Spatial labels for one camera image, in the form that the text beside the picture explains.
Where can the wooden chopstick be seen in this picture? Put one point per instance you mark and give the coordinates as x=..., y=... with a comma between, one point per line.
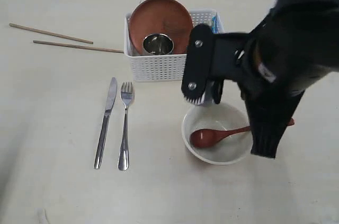
x=49, y=33
x=77, y=46

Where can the steel fork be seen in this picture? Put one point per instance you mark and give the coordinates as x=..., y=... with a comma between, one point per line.
x=127, y=95

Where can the brown wooden plate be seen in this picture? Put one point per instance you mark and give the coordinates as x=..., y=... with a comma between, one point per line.
x=168, y=17

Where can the steel cup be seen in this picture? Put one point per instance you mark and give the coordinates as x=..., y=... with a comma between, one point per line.
x=157, y=44

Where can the blue snack packet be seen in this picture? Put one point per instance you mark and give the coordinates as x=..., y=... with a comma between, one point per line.
x=213, y=22

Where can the white perforated plastic basket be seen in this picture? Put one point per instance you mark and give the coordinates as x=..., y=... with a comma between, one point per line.
x=166, y=67

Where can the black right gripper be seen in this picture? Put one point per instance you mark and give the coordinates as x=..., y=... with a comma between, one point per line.
x=273, y=65

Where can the steel table knife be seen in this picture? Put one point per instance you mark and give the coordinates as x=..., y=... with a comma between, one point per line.
x=108, y=109

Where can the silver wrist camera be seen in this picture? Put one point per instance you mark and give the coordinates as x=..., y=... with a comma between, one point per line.
x=198, y=87

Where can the brown wooden spoon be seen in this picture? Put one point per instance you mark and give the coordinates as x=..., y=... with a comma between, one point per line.
x=206, y=138

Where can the grey ceramic bowl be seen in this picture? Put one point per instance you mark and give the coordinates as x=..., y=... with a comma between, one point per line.
x=222, y=117

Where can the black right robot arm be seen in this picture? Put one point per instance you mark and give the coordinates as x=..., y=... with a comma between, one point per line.
x=294, y=47

